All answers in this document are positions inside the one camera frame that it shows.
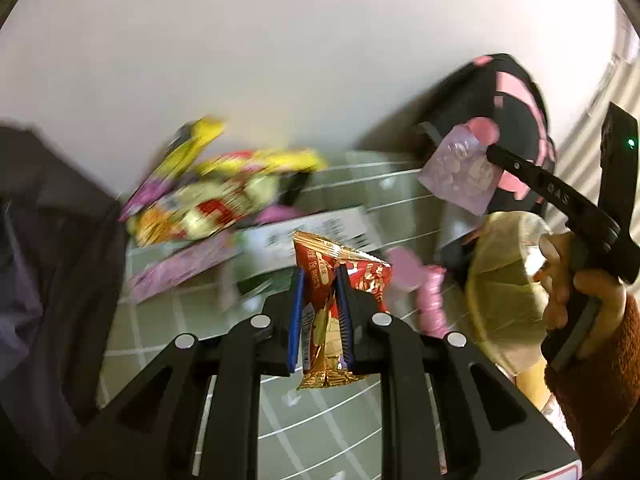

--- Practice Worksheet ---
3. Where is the dark grey cloth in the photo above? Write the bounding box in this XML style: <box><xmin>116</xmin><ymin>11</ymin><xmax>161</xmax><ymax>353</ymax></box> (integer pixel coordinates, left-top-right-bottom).
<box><xmin>0</xmin><ymin>121</ymin><xmax>132</xmax><ymax>480</ymax></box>

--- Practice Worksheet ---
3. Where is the translucent pink pouch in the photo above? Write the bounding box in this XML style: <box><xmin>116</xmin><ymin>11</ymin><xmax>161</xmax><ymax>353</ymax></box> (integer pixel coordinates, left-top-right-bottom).
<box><xmin>417</xmin><ymin>117</ymin><xmax>504</xmax><ymax>214</ymax></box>

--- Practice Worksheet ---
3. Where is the yellow and red snack packet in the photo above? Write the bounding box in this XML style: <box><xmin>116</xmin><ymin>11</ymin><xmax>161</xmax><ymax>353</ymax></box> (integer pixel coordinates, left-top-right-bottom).
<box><xmin>126</xmin><ymin>175</ymin><xmax>281</xmax><ymax>249</ymax></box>

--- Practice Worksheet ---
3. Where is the magenta plastic toy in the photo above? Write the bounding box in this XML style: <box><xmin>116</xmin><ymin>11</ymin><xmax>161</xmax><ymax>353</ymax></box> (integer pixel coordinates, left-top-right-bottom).
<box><xmin>416</xmin><ymin>265</ymin><xmax>449</xmax><ymax>339</ymax></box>

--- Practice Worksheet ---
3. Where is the striped beige curtain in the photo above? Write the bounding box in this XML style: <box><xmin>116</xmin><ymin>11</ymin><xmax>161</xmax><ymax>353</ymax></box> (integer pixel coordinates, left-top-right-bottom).
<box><xmin>554</xmin><ymin>10</ymin><xmax>640</xmax><ymax>211</ymax></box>

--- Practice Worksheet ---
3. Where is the person's right forearm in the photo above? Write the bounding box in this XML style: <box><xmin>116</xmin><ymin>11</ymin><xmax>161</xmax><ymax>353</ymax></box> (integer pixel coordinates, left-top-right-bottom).
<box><xmin>544</xmin><ymin>292</ymin><xmax>640</xmax><ymax>461</ymax></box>

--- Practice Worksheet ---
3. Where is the yellow and purple snack packet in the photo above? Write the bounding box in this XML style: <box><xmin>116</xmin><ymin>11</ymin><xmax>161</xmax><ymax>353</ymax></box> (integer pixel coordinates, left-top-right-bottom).
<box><xmin>119</xmin><ymin>116</ymin><xmax>227</xmax><ymax>222</ymax></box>

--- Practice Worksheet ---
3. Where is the long yellow snack packet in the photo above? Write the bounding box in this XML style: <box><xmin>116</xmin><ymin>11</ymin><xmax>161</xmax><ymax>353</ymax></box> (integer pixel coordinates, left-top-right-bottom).
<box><xmin>194</xmin><ymin>147</ymin><xmax>329</xmax><ymax>177</ymax></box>

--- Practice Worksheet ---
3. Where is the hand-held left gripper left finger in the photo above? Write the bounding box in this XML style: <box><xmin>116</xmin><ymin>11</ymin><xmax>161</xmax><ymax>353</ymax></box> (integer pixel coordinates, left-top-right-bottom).
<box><xmin>55</xmin><ymin>267</ymin><xmax>306</xmax><ymax>480</ymax></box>

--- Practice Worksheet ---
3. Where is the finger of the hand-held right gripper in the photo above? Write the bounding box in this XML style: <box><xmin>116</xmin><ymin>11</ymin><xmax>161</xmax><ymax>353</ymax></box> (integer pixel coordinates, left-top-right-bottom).
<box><xmin>486</xmin><ymin>143</ymin><xmax>551</xmax><ymax>192</ymax></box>

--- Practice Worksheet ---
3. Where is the bin with yellow bag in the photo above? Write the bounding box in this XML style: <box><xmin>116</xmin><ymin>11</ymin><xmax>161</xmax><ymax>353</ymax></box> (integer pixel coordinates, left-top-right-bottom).
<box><xmin>462</xmin><ymin>211</ymin><xmax>568</xmax><ymax>411</ymax></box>

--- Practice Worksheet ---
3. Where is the white paper packet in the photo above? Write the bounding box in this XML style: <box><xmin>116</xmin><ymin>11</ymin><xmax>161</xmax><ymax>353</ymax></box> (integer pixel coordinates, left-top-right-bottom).
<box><xmin>235</xmin><ymin>205</ymin><xmax>382</xmax><ymax>283</ymax></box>

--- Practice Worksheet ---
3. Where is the person's right hand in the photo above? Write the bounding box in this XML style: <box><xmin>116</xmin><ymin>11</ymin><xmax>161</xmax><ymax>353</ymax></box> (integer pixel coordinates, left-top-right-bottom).
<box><xmin>532</xmin><ymin>232</ymin><xmax>628</xmax><ymax>361</ymax></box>

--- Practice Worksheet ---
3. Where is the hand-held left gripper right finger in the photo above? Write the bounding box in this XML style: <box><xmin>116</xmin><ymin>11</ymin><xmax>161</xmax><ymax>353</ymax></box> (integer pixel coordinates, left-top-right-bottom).
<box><xmin>334</xmin><ymin>262</ymin><xmax>581</xmax><ymax>480</ymax></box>

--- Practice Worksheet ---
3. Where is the black cloth with pink print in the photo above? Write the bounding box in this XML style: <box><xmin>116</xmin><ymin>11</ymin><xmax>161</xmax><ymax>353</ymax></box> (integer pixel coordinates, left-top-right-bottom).
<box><xmin>357</xmin><ymin>53</ymin><xmax>558</xmax><ymax>267</ymax></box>

